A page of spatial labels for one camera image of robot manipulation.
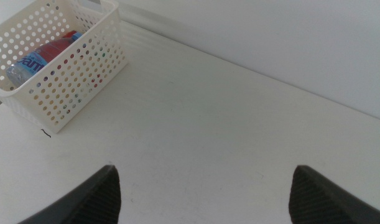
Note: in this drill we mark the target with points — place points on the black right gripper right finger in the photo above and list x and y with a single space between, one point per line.
317 199

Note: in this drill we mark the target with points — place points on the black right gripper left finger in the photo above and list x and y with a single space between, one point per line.
93 199

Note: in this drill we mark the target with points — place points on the clear water bottle blue cap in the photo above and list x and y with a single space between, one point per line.
29 65

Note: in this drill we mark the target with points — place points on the white perforated plastic basket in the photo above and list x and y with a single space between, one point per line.
96 28

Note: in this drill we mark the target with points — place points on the red soda can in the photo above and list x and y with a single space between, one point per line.
69 33

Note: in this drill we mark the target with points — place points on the thin black thread scrap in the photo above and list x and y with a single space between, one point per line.
46 133

